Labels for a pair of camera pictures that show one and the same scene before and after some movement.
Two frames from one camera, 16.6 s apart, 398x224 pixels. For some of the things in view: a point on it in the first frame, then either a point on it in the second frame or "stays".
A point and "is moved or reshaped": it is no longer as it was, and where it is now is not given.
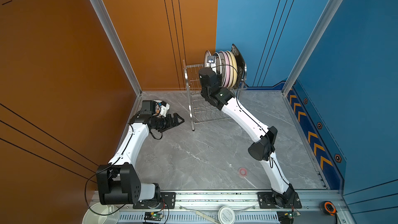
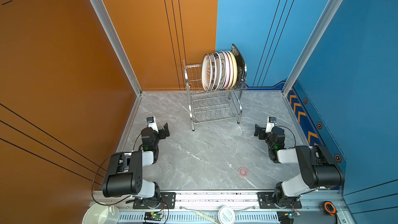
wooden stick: x=213 y=221 stays
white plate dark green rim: x=218 y=63 stays
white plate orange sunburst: x=161 y=110 is moved or reshaped
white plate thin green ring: x=223 y=64 stays
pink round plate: x=228 y=69 stays
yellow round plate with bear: x=235 y=65 stays
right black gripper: x=220 y=79 -> x=262 y=132
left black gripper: x=174 y=122 -> x=162 y=136
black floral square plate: x=240 y=65 stays
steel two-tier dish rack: x=201 y=110 stays
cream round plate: x=231 y=69 stays
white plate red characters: x=207 y=53 is moved or reshaped
